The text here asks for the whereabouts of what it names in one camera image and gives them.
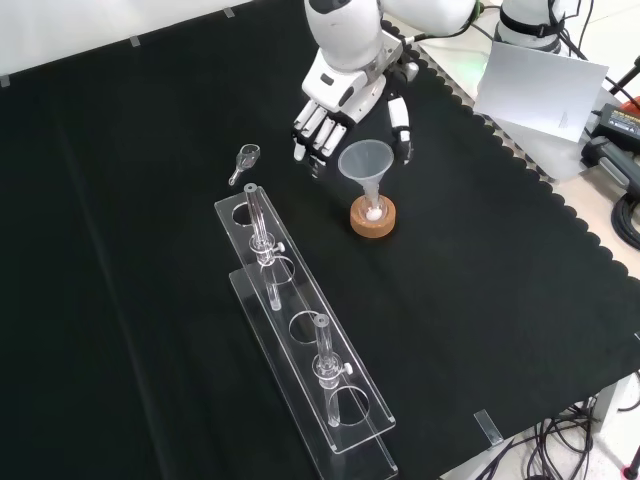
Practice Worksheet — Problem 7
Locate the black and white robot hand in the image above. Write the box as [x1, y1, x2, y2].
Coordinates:
[291, 32, 420, 179]

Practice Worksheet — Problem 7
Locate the translucent plastic funnel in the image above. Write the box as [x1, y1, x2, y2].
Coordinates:
[337, 141, 395, 211]

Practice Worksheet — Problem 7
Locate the clear round-bottom flask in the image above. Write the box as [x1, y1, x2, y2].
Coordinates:
[360, 192, 387, 224]

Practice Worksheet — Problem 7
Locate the clear acrylic funnel stand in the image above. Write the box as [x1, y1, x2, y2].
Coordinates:
[213, 183, 400, 474]

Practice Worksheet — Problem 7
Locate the pale board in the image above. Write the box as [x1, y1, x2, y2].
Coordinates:
[472, 40, 610, 146]

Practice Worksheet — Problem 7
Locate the black bench cloth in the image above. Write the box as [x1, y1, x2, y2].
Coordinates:
[0, 0, 640, 480]

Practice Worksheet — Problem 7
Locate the black tripod leg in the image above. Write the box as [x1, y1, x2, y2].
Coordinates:
[607, 54, 640, 96]

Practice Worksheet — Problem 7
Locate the black power adapter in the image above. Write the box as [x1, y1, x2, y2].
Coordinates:
[594, 102, 640, 146]

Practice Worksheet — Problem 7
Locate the cork ring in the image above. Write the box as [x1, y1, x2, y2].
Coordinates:
[349, 195, 399, 240]

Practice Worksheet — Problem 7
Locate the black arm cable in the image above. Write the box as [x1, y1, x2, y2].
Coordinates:
[547, 0, 599, 62]

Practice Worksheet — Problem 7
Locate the black plug with cable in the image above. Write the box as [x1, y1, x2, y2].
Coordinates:
[582, 134, 640, 194]

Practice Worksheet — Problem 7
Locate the coiled black cable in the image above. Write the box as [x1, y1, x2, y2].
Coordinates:
[612, 192, 640, 246]

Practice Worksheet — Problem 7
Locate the black floor cable bundle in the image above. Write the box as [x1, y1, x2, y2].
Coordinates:
[524, 394, 640, 480]

